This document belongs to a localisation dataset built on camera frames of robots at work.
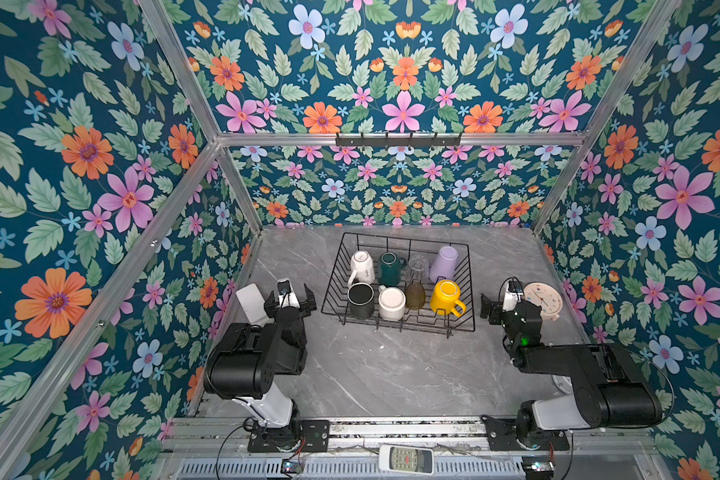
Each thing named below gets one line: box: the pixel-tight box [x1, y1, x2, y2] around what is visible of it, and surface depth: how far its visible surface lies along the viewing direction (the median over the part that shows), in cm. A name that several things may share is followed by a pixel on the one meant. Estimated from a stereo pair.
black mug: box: [347, 282, 375, 320], surface depth 90 cm
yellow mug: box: [430, 279, 467, 318], surface depth 90 cm
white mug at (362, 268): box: [348, 250, 375, 289], surface depth 96 cm
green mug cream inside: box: [377, 251, 408, 287], surface depth 97 cm
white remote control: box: [378, 444, 435, 475], surface depth 71 cm
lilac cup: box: [430, 245, 459, 283], surface depth 96 cm
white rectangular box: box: [235, 282, 275, 326], surface depth 95 cm
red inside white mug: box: [378, 285, 406, 321], surface depth 90 cm
